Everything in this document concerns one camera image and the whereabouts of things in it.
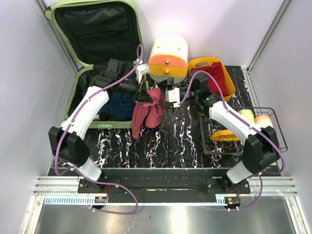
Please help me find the black wire rack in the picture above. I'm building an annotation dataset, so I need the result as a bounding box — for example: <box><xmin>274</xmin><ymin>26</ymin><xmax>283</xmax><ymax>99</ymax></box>
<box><xmin>199</xmin><ymin>106</ymin><xmax>288</xmax><ymax>155</ymax></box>

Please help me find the white cylindrical drawer cabinet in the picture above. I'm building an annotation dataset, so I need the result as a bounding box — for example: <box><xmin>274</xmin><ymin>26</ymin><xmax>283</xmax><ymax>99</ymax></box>
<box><xmin>148</xmin><ymin>34</ymin><xmax>188</xmax><ymax>84</ymax></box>

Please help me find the pink white cup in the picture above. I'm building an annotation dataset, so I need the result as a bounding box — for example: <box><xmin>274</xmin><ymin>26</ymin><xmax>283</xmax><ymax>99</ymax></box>
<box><xmin>254</xmin><ymin>115</ymin><xmax>273</xmax><ymax>128</ymax></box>

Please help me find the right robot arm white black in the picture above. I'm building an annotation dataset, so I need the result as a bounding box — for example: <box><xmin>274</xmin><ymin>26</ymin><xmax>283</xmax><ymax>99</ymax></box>
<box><xmin>162</xmin><ymin>70</ymin><xmax>284</xmax><ymax>193</ymax></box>

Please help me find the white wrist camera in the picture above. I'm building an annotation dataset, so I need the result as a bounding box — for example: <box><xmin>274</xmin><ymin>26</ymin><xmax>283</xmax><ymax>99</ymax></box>
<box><xmin>165</xmin><ymin>87</ymin><xmax>180</xmax><ymax>104</ymax></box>
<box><xmin>136</xmin><ymin>63</ymin><xmax>150</xmax><ymax>83</ymax></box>

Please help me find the red garment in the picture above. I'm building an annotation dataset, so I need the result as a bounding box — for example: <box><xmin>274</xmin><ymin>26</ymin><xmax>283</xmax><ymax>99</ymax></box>
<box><xmin>191</xmin><ymin>62</ymin><xmax>229</xmax><ymax>97</ymax></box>

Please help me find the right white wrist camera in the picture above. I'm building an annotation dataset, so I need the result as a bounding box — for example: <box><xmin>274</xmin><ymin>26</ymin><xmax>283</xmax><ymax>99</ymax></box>
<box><xmin>165</xmin><ymin>87</ymin><xmax>180</xmax><ymax>104</ymax></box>

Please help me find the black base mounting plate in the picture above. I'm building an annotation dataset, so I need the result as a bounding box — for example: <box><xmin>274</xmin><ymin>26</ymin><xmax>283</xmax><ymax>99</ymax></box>
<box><xmin>77</xmin><ymin>177</ymin><xmax>251</xmax><ymax>195</ymax></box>

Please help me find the yellow plate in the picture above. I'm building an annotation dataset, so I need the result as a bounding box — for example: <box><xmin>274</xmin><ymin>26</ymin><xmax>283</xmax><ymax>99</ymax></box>
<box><xmin>210</xmin><ymin>130</ymin><xmax>239</xmax><ymax>141</ymax></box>

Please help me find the orange plastic basket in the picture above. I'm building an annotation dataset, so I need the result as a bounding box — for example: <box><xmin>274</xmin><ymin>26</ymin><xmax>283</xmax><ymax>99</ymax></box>
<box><xmin>188</xmin><ymin>57</ymin><xmax>235</xmax><ymax>102</ymax></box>

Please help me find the green hard-shell suitcase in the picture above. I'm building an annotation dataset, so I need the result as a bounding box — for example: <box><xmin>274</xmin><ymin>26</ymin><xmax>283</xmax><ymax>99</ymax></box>
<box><xmin>45</xmin><ymin>0</ymin><xmax>144</xmax><ymax>129</ymax></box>

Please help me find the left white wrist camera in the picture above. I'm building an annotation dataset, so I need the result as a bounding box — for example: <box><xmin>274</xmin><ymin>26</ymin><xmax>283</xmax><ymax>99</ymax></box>
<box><xmin>136</xmin><ymin>63</ymin><xmax>150</xmax><ymax>83</ymax></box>

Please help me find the navy blue garment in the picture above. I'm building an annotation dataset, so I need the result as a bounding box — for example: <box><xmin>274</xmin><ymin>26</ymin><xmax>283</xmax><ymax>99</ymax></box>
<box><xmin>99</xmin><ymin>93</ymin><xmax>136</xmax><ymax>121</ymax></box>

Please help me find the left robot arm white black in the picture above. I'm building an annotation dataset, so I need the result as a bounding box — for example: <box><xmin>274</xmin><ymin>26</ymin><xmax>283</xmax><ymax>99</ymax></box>
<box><xmin>48</xmin><ymin>59</ymin><xmax>152</xmax><ymax>193</ymax></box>

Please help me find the pink garment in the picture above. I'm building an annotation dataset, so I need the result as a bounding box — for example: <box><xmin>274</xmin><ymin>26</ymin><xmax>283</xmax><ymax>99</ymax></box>
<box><xmin>132</xmin><ymin>87</ymin><xmax>165</xmax><ymax>139</ymax></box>

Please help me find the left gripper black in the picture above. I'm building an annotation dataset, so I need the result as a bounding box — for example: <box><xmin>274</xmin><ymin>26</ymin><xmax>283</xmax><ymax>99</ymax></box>
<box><xmin>117</xmin><ymin>75</ymin><xmax>153</xmax><ymax>103</ymax></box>

